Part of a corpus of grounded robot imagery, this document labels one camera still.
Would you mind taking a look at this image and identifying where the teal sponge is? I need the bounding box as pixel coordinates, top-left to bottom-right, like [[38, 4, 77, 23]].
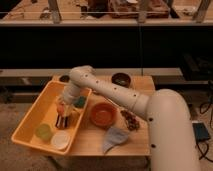
[[73, 96, 86, 108]]

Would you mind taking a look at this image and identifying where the dark brown bowl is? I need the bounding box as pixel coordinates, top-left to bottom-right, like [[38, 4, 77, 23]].
[[111, 73, 131, 88]]

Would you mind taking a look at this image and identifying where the orange-red apple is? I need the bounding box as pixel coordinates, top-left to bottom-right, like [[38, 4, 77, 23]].
[[57, 104, 66, 116]]

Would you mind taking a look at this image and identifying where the green plastic cup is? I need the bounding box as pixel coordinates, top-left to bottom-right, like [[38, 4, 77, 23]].
[[35, 124, 52, 141]]

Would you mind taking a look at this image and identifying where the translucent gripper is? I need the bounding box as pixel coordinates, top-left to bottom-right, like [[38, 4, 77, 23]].
[[56, 97, 72, 117]]

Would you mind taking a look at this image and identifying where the yellow plastic bin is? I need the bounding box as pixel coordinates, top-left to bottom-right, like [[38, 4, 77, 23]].
[[11, 81, 91, 155]]

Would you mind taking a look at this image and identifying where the white round lid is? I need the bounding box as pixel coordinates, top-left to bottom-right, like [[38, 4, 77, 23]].
[[51, 131, 70, 150]]

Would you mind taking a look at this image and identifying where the grey blue cloth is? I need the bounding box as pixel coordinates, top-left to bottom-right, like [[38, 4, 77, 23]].
[[102, 126, 129, 154]]

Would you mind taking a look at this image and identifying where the pile of brown nuts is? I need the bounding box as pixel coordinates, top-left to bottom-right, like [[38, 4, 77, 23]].
[[121, 110, 140, 131]]

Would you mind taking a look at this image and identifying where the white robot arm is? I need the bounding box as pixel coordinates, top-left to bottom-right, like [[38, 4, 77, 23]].
[[60, 65, 201, 171]]

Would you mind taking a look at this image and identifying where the long wooden bench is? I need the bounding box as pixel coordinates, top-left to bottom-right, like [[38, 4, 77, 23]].
[[0, 68, 182, 80]]

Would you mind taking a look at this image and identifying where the orange plastic bowl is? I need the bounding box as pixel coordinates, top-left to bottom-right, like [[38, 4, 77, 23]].
[[89, 102, 117, 128]]

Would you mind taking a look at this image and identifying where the black power adapter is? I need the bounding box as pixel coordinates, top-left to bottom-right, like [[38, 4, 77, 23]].
[[193, 122, 211, 142]]

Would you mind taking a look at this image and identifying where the small wooden table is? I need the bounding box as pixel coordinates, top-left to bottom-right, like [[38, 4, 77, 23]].
[[51, 75, 156, 157]]

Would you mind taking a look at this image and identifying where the small dark bowl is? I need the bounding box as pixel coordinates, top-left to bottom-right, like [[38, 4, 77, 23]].
[[59, 75, 70, 83]]

